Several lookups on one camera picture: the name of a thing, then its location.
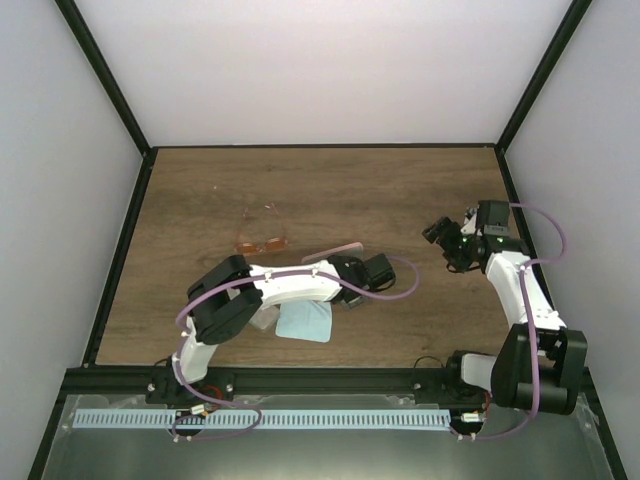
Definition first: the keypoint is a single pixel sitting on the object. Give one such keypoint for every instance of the left blue cleaning cloth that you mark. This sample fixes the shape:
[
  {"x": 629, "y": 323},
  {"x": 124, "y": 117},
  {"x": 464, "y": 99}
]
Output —
[{"x": 305, "y": 320}]

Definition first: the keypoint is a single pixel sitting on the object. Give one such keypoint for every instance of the orange sunglasses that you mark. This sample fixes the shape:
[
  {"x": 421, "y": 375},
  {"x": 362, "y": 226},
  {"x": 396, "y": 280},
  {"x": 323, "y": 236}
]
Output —
[{"x": 261, "y": 230}]

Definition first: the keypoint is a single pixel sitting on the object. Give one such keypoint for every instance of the blue slotted cable duct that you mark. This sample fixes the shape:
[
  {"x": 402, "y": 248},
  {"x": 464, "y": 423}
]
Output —
[{"x": 227, "y": 420}]

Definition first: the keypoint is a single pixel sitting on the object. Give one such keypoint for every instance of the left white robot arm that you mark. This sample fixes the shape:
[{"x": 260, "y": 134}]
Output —
[{"x": 224, "y": 301}]

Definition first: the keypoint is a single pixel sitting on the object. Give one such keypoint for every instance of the black aluminium frame rail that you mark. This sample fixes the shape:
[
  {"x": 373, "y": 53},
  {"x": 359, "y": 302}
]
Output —
[{"x": 320, "y": 380}]

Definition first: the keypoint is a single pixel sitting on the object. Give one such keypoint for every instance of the pink glasses case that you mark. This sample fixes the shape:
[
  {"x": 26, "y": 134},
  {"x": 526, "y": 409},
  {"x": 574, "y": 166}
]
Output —
[{"x": 354, "y": 249}]

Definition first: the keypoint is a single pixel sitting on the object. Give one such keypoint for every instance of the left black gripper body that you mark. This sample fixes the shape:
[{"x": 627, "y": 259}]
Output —
[{"x": 352, "y": 302}]

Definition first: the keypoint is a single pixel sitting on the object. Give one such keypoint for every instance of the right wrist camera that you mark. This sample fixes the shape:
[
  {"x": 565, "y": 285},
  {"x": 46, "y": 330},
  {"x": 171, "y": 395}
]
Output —
[{"x": 469, "y": 227}]

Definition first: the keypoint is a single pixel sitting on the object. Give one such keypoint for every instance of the grey glasses case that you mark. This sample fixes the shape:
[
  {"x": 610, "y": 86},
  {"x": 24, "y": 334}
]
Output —
[{"x": 264, "y": 319}]

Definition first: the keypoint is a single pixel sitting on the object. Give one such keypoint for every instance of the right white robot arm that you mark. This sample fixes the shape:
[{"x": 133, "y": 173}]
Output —
[{"x": 539, "y": 366}]

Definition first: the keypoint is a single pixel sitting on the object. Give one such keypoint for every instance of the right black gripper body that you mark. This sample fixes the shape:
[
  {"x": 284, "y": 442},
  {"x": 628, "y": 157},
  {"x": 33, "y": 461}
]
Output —
[{"x": 457, "y": 251}]

